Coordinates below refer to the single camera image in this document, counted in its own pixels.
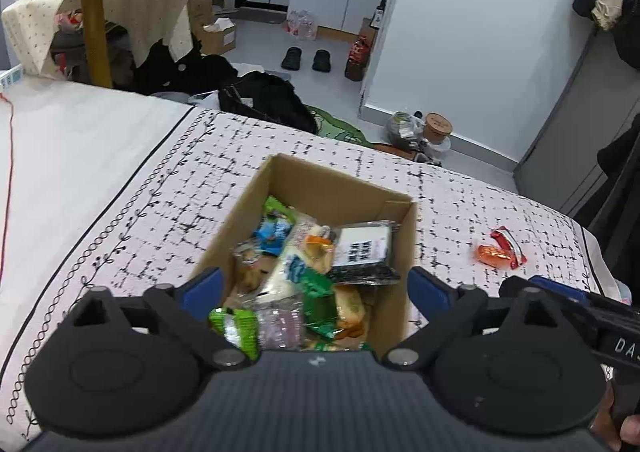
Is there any bright green snack packet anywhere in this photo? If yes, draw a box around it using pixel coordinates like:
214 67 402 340
207 308 260 361

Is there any orange jelly packet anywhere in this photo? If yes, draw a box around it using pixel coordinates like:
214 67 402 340
474 245 518 269

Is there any red snack packet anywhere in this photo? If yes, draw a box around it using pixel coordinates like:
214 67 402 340
490 225 527 269

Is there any white black rice cake packet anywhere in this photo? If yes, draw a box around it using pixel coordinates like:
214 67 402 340
326 220 400 286

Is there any green cookie packet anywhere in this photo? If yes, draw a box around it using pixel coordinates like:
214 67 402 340
334 285 367 339

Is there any purple snack packet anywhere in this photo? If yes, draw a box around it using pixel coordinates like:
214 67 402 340
255 297 305 350

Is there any white blue bread packet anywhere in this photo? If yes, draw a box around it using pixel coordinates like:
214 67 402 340
256 213 318 305

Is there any blue candy packet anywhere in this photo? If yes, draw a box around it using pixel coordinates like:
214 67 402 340
254 217 293 257

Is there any dark green snack packet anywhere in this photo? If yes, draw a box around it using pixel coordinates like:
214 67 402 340
299 268 338 340

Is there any silver black snack bar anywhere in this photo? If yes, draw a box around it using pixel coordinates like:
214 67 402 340
233 238 262 293

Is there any orange biscuit stick packet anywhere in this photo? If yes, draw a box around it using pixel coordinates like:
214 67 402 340
303 225 336 274

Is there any right hand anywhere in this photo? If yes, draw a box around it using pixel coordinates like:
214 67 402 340
590 384 640 451

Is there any black coat on chair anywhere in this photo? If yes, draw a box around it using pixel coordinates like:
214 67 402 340
574 115 639 303

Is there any brown cardboard box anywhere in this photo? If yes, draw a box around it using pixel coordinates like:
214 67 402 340
179 155 418 359

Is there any patterned white bed cloth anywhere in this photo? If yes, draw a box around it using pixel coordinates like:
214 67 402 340
1 104 617 451

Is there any green floor mat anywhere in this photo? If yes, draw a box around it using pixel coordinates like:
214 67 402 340
307 105 373 149

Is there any grey door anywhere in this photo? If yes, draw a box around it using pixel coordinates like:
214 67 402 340
514 31 639 217

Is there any black backpack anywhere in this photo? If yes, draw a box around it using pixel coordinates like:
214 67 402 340
218 71 318 134

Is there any black clothes pile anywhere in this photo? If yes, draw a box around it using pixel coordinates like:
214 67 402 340
124 34 239 95

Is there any dark red bottle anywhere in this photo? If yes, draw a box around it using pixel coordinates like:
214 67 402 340
344 34 370 81

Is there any left black slipper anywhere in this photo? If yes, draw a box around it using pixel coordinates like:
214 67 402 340
281 46 302 71

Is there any black slipper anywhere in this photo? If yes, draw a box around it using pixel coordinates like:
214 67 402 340
281 46 302 71
311 50 332 74

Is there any small cardboard box on floor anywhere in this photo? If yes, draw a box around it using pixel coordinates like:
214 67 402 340
198 17 236 55

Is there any right black slipper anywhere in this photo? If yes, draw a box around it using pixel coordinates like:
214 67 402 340
311 50 332 74

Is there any yellow leg side table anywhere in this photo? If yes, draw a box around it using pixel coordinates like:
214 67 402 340
80 0 113 89

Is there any spray bottle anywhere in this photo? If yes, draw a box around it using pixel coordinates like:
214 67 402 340
370 0 387 30

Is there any white power strip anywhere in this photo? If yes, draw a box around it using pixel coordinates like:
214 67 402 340
0 64 25 92

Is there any pink plastic bag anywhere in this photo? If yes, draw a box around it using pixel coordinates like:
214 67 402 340
285 10 318 41

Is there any dotted cream tablecloth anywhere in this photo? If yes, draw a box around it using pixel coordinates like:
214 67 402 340
1 0 192 79

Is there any red cable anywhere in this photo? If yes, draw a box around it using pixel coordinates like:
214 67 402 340
0 92 16 285

